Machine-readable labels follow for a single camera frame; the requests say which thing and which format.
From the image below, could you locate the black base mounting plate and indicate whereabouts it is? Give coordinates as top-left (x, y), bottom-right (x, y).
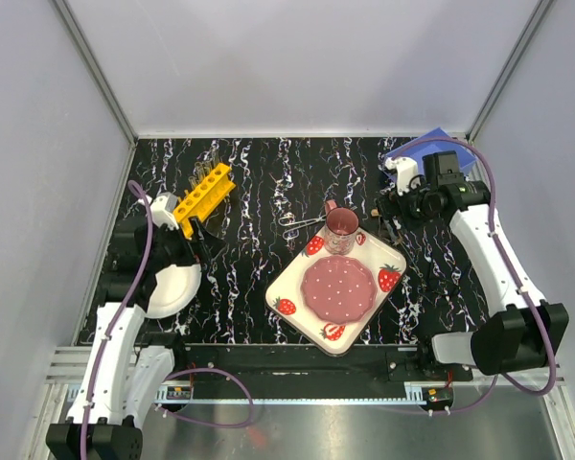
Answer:
top-left (175, 344), bottom-right (473, 400)

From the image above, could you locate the strawberry print white tray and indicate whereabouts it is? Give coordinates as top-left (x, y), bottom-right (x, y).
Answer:
top-left (264, 228), bottom-right (407, 357)

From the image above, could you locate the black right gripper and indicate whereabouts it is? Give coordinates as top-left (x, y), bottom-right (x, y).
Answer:
top-left (375, 177), bottom-right (441, 242)

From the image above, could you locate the blue plastic box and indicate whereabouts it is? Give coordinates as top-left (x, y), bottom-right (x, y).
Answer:
top-left (381, 127), bottom-right (477, 176)

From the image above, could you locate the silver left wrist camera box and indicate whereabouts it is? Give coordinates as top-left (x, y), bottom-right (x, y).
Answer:
top-left (150, 192), bottom-right (178, 230)

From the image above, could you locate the white round dish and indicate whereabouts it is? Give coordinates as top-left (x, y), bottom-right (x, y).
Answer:
top-left (146, 264), bottom-right (202, 319)

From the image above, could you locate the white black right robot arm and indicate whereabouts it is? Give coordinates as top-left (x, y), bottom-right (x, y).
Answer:
top-left (378, 150), bottom-right (569, 380)

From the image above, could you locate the yellow test tube rack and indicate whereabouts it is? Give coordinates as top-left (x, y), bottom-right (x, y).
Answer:
top-left (172, 163), bottom-right (236, 240)

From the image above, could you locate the pink polka dot plate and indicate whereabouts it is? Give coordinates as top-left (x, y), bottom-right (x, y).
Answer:
top-left (301, 256), bottom-right (378, 325)

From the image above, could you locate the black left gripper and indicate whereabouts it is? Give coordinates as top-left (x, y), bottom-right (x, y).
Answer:
top-left (145, 216), bottom-right (226, 272)

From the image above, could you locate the pink patterned mug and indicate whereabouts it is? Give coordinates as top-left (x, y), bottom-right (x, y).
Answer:
top-left (323, 200), bottom-right (359, 255)

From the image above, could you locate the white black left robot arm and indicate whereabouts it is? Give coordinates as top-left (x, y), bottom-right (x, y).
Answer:
top-left (46, 216), bottom-right (225, 459)

